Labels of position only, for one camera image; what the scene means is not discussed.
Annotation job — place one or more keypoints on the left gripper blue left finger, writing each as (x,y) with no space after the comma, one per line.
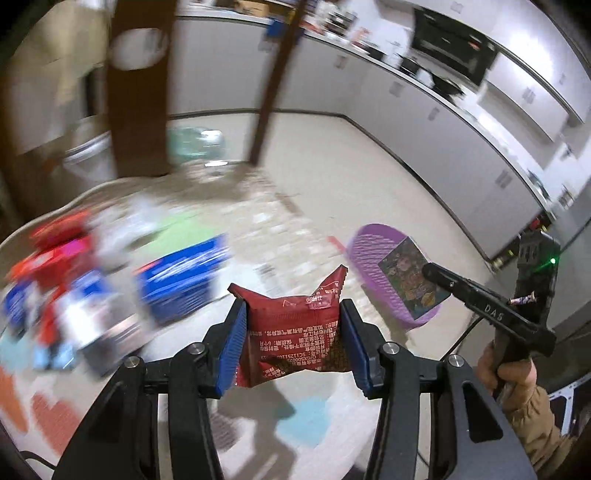
(117,438)

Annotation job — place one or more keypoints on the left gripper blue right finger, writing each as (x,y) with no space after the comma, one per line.
(470,436)

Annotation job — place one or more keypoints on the colourful printed snack wrapper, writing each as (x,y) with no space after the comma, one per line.
(402,267)

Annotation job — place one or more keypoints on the blue printed box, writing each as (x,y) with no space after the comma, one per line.
(178,284)

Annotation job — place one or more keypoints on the dark red snack packet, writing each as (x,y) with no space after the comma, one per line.
(293,333)

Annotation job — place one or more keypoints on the clear plastic bag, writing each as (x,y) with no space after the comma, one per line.
(118,228)

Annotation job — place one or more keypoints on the brown jacket right forearm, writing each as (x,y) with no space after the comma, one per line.
(528,411)

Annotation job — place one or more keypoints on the green bagged trash bin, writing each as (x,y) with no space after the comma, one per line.
(186,144)

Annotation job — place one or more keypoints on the grey kitchen base cabinets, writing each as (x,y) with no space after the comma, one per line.
(219,64)

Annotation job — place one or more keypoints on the person's right hand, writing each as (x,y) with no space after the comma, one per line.
(522,375)

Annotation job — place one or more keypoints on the purple perforated basket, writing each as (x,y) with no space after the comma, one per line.
(368,247)

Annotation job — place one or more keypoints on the long red carton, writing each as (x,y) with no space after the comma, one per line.
(56,267)

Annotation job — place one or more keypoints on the red box with gold emblem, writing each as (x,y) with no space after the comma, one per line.
(61,230)

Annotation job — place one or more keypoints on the black range hood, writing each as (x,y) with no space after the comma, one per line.
(463,49)

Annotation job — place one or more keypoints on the dark wooden chair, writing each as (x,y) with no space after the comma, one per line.
(137,99)

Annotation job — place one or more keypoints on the white upper wall cabinets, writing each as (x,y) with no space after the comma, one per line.
(536,68)

